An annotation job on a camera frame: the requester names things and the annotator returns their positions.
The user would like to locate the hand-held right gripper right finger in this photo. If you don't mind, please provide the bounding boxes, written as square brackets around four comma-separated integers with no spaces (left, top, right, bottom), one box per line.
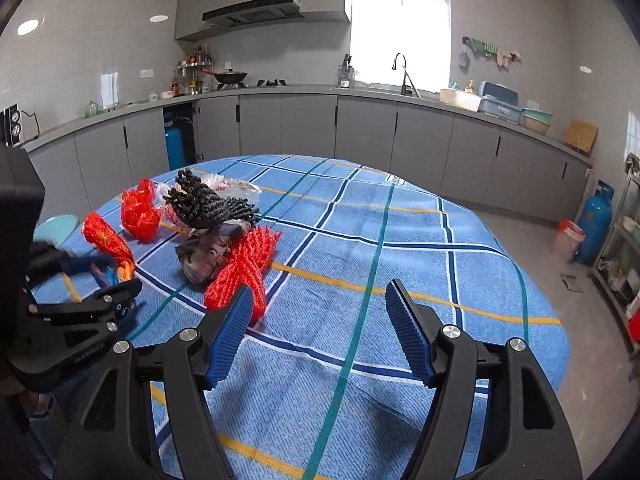
[385,278,583,480]

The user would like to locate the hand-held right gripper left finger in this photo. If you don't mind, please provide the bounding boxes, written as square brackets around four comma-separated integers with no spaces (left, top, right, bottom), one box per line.
[52,284,255,480]

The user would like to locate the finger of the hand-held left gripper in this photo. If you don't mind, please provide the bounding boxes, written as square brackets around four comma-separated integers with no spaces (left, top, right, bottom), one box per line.
[26,279,144,353]
[29,242,115,281]

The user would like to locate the light blue metal bin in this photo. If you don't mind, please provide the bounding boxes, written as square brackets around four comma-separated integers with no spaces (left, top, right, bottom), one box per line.
[32,213,81,251]

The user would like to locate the orange snack wrapper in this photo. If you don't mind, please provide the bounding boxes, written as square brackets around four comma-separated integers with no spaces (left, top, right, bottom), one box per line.
[81,212,137,283]

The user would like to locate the red foam net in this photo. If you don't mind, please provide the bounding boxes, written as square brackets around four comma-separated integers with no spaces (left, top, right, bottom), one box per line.
[204,225,282,322]

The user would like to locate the dark bag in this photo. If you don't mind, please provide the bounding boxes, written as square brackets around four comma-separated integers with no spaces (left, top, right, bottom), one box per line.
[175,221,251,287]

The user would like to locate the red plastic bag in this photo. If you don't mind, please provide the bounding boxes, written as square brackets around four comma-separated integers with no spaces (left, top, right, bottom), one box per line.
[121,178,162,243]

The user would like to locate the black foam net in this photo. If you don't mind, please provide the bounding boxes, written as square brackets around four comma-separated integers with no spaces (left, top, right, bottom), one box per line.
[162,167,262,235]

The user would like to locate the clear plastic bag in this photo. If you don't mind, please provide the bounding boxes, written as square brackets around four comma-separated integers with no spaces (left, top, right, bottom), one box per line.
[197,172,263,201]

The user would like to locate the white microwave oven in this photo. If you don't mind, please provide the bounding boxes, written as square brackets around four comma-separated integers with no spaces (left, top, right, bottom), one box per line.
[0,104,25,147]

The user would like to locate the blue plaid tablecloth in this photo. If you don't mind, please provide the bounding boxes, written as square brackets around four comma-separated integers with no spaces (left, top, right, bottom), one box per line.
[30,154,572,480]

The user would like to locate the blue water filter tank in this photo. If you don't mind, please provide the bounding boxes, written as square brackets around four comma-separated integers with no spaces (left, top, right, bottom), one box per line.
[164,127,185,171]

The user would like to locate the pink waste bin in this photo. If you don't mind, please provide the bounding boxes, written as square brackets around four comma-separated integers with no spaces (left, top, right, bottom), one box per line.
[551,219,586,263]

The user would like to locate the grey lower kitchen cabinets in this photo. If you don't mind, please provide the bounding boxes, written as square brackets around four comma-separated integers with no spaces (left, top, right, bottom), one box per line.
[22,85,596,223]

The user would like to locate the blue gas cylinder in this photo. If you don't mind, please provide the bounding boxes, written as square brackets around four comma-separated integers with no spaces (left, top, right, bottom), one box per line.
[575,180,615,267]

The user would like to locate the spice rack with bottles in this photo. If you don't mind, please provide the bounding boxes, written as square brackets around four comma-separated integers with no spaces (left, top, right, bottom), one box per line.
[172,45,215,97]

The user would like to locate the metal shelf rack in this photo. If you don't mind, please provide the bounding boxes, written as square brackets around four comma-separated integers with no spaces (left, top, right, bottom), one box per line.
[590,152,640,346]

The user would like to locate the white plastic tub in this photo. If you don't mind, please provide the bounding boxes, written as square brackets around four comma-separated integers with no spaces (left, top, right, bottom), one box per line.
[439,88,482,112]

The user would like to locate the black wok with lid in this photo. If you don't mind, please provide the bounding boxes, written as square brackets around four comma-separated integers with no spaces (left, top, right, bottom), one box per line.
[207,68,249,86]

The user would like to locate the black kitchen faucet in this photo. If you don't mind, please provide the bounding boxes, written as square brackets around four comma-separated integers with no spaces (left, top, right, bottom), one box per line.
[391,52,422,98]

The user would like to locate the blue dish rack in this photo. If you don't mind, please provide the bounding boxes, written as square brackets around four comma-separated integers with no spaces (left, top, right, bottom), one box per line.
[477,81,523,126]

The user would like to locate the gas stove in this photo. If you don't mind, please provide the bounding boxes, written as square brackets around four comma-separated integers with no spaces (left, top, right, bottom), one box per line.
[215,78,288,92]

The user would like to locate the teal basin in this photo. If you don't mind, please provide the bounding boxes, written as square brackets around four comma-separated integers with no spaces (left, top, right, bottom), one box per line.
[521,107,554,128]

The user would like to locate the knife holder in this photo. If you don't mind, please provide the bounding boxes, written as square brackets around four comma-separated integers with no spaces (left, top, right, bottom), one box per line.
[337,54,356,88]

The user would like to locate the wooden cutting board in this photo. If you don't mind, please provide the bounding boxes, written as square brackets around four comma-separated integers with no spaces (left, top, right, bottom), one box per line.
[564,120,599,153]

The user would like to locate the green hanging cloth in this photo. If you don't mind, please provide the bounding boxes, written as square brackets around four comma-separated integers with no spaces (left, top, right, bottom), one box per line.
[462,36,499,58]

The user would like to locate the bright kitchen window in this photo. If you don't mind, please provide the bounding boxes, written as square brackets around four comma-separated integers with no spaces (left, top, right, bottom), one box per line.
[350,0,452,93]

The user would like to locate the black range hood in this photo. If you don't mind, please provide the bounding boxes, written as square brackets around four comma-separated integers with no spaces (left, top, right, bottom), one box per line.
[202,0,306,28]

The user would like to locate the black microwave power cable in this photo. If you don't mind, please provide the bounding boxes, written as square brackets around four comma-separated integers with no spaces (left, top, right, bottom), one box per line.
[22,110,41,143]

